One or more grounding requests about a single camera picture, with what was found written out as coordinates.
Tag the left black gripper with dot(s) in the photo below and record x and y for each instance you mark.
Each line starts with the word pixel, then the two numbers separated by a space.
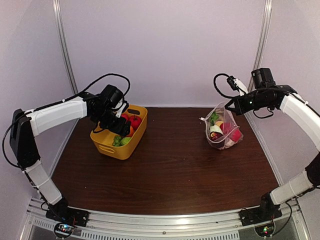
pixel 118 129

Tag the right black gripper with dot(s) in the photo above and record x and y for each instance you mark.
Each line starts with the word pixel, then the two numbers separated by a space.
pixel 240 109

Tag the small red plush fruit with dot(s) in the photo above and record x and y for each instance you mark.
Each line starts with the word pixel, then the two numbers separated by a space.
pixel 226 128

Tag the yellow plush burger bun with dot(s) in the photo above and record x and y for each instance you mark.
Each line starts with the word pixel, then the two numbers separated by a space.
pixel 219 123

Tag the white plush daikon radish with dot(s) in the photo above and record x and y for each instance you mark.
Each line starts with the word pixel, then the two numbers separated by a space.
pixel 213 127

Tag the clear zip top bag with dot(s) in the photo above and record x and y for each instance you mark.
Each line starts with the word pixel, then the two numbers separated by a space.
pixel 226 116

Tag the yellow plastic basket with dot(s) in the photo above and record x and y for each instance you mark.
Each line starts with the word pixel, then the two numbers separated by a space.
pixel 103 141

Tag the dark purple plush fruit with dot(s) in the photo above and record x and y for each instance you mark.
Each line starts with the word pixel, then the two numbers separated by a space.
pixel 215 136

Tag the orange plush fruit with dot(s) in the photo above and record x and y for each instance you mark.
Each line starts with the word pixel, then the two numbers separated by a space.
pixel 131 132

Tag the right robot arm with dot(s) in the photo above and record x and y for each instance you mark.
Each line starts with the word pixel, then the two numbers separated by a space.
pixel 309 121

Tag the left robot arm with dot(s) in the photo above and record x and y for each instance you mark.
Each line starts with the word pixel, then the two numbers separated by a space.
pixel 26 125

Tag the red fruit with stem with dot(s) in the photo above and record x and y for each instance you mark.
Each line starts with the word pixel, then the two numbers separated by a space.
pixel 125 116

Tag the red plush tomato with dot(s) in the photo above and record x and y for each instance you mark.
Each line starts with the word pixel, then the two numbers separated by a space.
pixel 135 121

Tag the green plush grapes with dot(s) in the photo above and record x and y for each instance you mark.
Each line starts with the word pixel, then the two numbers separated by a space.
pixel 117 141

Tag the green plush vegetable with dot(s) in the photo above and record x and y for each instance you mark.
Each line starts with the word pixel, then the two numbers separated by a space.
pixel 125 140

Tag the right circuit board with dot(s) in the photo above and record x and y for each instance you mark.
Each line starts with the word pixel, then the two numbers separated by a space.
pixel 265 230

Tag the circuit board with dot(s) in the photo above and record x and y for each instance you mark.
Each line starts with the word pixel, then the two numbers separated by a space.
pixel 265 230
pixel 62 230

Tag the left circuit board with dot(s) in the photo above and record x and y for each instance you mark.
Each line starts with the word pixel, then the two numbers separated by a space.
pixel 62 230

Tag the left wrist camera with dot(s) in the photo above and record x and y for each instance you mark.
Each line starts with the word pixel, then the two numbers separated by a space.
pixel 121 107

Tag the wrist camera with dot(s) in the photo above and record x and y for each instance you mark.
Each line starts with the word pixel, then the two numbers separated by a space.
pixel 121 107
pixel 237 85

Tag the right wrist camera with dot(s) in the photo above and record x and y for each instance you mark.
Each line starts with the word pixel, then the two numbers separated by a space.
pixel 237 85

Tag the right aluminium frame post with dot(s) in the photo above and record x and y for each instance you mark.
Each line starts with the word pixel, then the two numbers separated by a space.
pixel 264 32

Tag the aluminium frame post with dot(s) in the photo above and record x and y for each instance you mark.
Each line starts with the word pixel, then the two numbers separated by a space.
pixel 64 46
pixel 264 32

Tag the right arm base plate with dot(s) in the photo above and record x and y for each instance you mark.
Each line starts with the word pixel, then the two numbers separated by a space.
pixel 253 216

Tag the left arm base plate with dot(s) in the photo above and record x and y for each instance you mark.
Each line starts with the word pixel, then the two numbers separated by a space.
pixel 68 215

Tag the left aluminium frame post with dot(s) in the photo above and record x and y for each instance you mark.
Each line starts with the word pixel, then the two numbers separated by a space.
pixel 64 46

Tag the front aluminium rail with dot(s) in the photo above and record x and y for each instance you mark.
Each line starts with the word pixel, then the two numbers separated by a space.
pixel 223 225

